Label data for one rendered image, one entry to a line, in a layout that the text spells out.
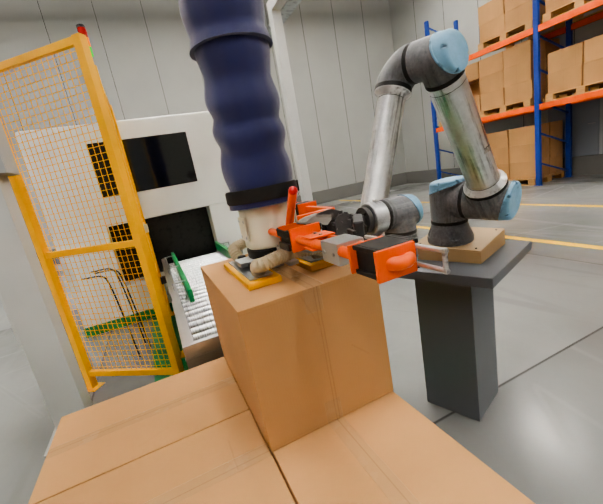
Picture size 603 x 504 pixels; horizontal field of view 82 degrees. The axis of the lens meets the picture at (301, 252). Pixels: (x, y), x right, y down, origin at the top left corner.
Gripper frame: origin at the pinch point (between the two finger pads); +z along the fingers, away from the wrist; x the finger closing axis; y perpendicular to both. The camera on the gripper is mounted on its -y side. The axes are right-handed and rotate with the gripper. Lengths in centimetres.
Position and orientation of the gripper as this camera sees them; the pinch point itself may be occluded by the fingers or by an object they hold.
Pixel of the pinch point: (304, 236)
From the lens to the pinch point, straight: 85.9
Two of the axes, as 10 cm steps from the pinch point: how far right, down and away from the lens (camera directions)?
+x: -1.7, -9.6, -2.3
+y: -4.0, -1.4, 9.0
